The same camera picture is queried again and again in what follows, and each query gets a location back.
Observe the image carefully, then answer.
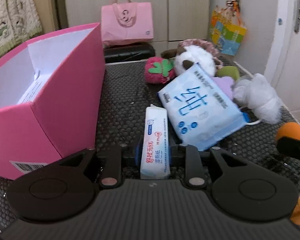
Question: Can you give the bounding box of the pink floral scrunchie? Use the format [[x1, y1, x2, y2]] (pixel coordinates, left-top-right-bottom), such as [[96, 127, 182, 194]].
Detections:
[[178, 38, 223, 69]]

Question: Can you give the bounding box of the green plush ball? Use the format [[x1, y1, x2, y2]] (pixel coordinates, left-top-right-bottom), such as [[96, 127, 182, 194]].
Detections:
[[216, 66, 240, 81]]

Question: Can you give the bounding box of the colourful hanging gift bag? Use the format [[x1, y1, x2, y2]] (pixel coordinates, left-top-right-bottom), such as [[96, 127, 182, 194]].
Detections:
[[209, 0, 247, 56]]

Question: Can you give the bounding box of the white mesh bath sponge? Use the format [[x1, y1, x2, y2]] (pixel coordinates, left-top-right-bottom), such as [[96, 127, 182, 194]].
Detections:
[[233, 73, 282, 124]]

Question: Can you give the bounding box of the black suitcase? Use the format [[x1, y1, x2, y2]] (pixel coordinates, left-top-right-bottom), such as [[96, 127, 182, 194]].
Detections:
[[103, 42, 156, 63]]

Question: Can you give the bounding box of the pink strawberry plush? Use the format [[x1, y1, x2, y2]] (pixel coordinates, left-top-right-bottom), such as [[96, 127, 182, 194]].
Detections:
[[145, 56, 176, 84]]

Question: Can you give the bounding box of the large blue tissue pack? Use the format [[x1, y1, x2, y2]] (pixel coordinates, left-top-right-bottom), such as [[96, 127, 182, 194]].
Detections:
[[158, 63, 247, 151]]

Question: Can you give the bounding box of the white door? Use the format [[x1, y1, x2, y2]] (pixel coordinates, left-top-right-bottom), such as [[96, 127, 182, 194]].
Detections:
[[264, 0, 300, 123]]

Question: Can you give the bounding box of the small wet wipes pack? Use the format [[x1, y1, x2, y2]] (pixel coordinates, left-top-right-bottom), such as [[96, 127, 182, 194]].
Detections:
[[140, 105, 170, 180]]

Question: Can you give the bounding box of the pink paper shopping bag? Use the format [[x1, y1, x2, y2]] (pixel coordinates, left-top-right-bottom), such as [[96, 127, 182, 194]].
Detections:
[[101, 0, 154, 47]]

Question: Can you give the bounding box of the cream knitted cardigan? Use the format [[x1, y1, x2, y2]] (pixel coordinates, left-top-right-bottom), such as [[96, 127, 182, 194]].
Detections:
[[0, 0, 43, 58]]

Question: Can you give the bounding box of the purple plush toy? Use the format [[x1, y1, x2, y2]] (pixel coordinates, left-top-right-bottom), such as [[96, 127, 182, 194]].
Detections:
[[212, 76, 235, 100]]

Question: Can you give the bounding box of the pink cardboard box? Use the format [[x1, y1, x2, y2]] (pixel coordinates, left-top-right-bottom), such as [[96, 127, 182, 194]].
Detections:
[[0, 23, 105, 179]]

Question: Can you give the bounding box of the beige wardrobe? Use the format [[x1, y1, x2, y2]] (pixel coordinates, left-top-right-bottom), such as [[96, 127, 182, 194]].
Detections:
[[55, 0, 209, 54]]

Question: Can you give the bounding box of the white panda plush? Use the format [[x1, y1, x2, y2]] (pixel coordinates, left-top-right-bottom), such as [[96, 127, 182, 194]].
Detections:
[[161, 45, 217, 76]]

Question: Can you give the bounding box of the orange ball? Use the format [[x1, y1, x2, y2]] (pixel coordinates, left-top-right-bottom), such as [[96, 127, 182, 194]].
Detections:
[[275, 122, 300, 141]]

